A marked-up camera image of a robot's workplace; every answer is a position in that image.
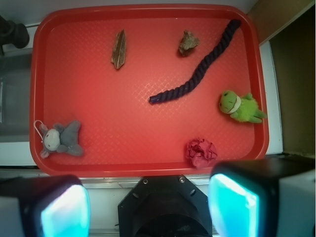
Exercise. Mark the grey elephant plush toy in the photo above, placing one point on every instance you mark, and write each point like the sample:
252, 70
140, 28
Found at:
59, 138

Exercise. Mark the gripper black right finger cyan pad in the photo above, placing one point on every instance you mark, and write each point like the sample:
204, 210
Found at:
271, 197

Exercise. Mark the black knob object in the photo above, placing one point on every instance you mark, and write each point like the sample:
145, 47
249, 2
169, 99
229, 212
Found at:
13, 33

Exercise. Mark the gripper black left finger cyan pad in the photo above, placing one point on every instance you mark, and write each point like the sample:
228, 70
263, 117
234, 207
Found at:
55, 206

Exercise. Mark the red plastic tray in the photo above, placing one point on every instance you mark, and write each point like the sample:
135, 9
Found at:
137, 120

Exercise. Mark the black octagonal mount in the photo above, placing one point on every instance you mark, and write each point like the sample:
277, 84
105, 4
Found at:
164, 206

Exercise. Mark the crumpled red paper ball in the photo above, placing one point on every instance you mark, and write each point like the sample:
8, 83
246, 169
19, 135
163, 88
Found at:
200, 153

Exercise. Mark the brown rough rock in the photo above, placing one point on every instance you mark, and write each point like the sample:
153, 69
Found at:
188, 43

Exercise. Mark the brown wood bark piece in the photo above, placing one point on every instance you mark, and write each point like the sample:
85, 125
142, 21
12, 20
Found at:
119, 50

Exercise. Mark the green frog plush toy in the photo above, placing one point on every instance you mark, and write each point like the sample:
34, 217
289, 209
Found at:
241, 108

